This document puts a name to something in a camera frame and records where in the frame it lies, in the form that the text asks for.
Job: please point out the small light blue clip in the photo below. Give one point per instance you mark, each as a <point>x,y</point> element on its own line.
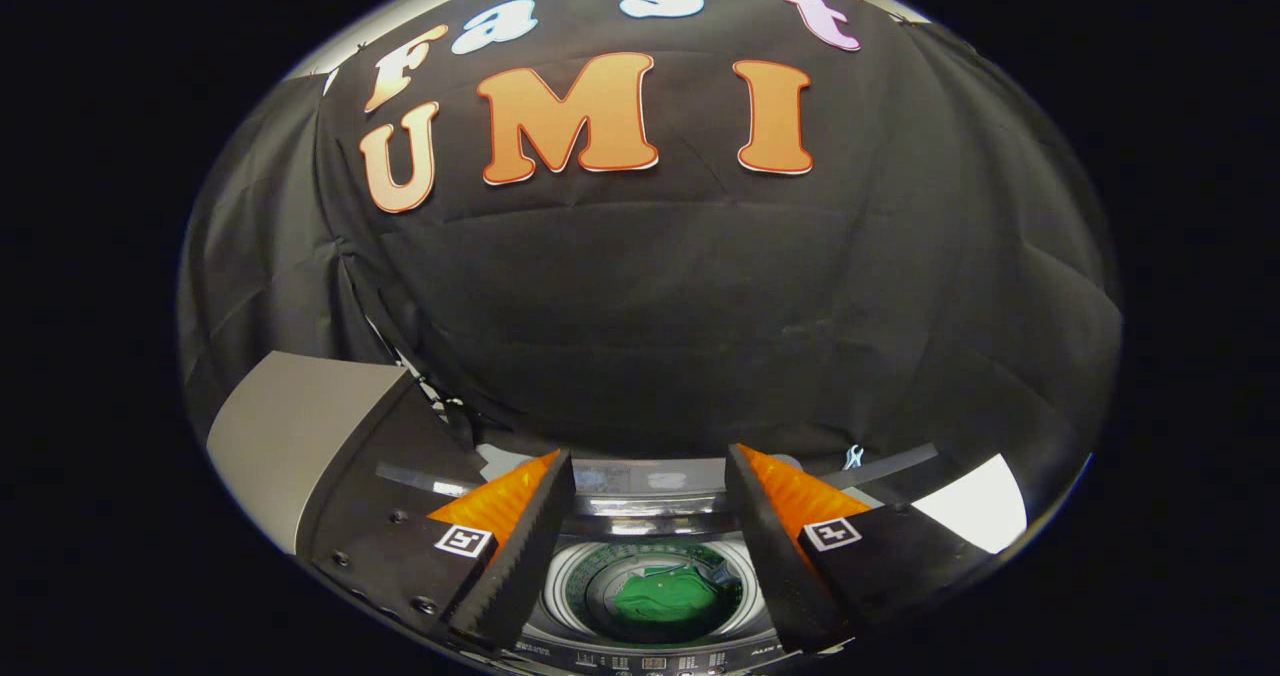
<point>853,455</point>

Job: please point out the thin metal stand rod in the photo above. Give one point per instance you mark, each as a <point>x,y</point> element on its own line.
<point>420,381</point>

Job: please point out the white board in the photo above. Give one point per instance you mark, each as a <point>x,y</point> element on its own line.
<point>975,506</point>

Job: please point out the green polo shirt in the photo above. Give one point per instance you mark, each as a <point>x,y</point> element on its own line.
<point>665,601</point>

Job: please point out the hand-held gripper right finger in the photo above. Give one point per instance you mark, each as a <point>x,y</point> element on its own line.
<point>780,566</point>

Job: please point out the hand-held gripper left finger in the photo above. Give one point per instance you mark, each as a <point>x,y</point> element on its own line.
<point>520,566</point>

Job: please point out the grey top-load washing machine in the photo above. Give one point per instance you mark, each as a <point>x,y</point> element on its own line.
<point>590,596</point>

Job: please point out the grey side table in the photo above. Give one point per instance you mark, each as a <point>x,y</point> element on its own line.
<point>290,426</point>

